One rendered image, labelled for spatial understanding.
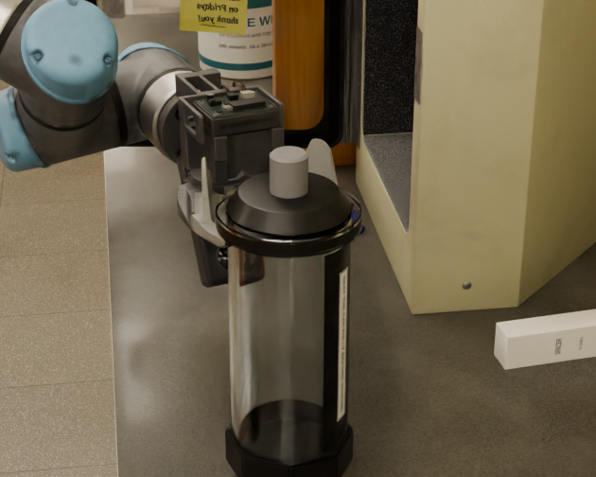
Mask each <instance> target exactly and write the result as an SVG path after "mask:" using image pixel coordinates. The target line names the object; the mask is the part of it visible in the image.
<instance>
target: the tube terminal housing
mask: <svg viewBox="0 0 596 477"><path fill-rule="evenodd" d="M364 12H365V0H363V19H362V62H361V104H360V146H359V148H358V146H357V151H356V183H357V186H358V188H359V192H360V194H361V196H362V199H363V200H364V202H365V205H366V207H367V209H368V212H369V214H370V217H371V219H372V221H373V224H374V226H375V228H376V230H377V233H378V236H379V238H380V240H381V243H382V245H383V247H384V250H385V252H386V254H387V257H388V258H389V261H390V263H391V265H392V268H393V270H394V274H395V276H396V278H397V281H398V283H399V285H400V288H401V290H402V291H403V294H404V296H405V298H406V301H407V303H408V305H409V308H410V310H411V313H412V314H424V313H436V312H450V311H463V310H475V309H501V308H513V307H518V306H519V305H520V304H522V303H523V302H524V301H525V300H527V299H528V298H529V297H530V296H531V295H533V294H534V293H535V292H536V291H538V290H539V289H540V288H541V287H542V286H544V285H545V284H546V283H547V282H549V281H550V280H551V279H552V278H553V277H555V276H556V275H557V274H558V273H560V272H561V271H562V270H563V269H564V268H566V267H567V266H568V265H569V264H571V262H572V261H573V260H574V259H576V258H577V257H578V256H579V255H581V254H582V253H583V252H584V251H585V250H587V249H588V248H589V247H590V246H592V245H593V244H594V243H595V242H596V0H418V17H417V25H418V26H419V28H420V29H421V31H422V32H423V45H422V67H421V89H420V105H419V104H418V103H417V101H416V99H414V109H413V132H403V133H412V177H411V199H410V222H409V231H408V232H406V231H405V229H404V227H403V225H402V223H401V221H400V218H399V217H398V215H397V213H396V211H395V209H394V205H393V203H392V201H391V199H390V197H389V195H388V193H387V190H386V188H385V186H384V184H383V183H382V181H381V179H380V176H379V174H378V172H377V169H376V167H375V165H374V162H373V160H372V158H371V156H370V154H369V152H368V150H367V148H366V146H365V144H364V141H363V137H364V136H363V132H362V94H363V53H364Z"/></svg>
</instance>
